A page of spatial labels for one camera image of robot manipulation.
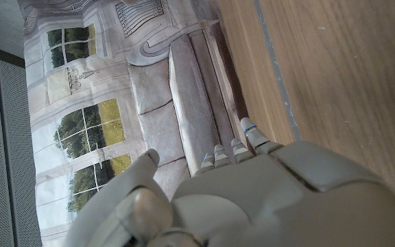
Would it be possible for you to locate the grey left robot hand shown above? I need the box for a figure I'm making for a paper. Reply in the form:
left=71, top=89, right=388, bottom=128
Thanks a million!
left=63, top=117, right=395, bottom=247

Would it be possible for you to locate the printed sofa room backdrop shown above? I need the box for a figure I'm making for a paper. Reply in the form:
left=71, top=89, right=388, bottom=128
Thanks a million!
left=17, top=0, right=252, bottom=247

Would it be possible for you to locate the grey tape outline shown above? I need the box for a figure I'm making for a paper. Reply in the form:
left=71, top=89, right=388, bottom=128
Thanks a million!
left=252, top=0, right=302, bottom=142

